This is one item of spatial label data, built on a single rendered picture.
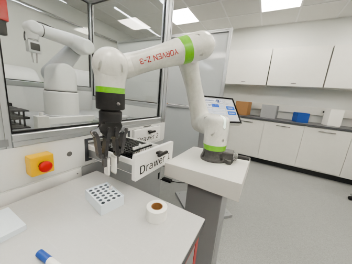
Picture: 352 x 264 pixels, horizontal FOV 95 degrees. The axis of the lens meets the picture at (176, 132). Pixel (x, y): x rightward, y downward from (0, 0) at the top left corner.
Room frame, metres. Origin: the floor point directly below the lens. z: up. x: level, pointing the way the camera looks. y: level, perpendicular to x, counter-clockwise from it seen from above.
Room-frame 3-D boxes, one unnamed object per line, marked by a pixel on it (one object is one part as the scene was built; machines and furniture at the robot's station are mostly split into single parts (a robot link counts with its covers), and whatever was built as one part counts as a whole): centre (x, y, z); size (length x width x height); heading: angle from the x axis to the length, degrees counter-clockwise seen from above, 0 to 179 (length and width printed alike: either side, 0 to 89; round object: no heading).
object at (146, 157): (0.71, 0.08, 0.87); 0.29 x 0.02 x 0.11; 152
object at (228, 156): (0.85, -0.28, 0.87); 0.26 x 0.15 x 0.06; 68
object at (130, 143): (0.80, 0.26, 0.87); 0.22 x 0.18 x 0.06; 62
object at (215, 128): (0.89, -0.22, 0.99); 0.16 x 0.13 x 0.19; 23
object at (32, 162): (0.55, 0.49, 0.88); 0.07 x 0.05 x 0.07; 152
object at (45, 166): (0.53, 0.46, 0.88); 0.04 x 0.03 x 0.04; 152
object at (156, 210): (0.47, 0.04, 0.78); 0.07 x 0.07 x 0.04
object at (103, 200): (0.52, 0.24, 0.78); 0.12 x 0.08 x 0.04; 51
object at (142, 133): (1.13, 0.20, 0.87); 0.29 x 0.02 x 0.11; 152
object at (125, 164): (0.81, 0.27, 0.86); 0.40 x 0.26 x 0.06; 62
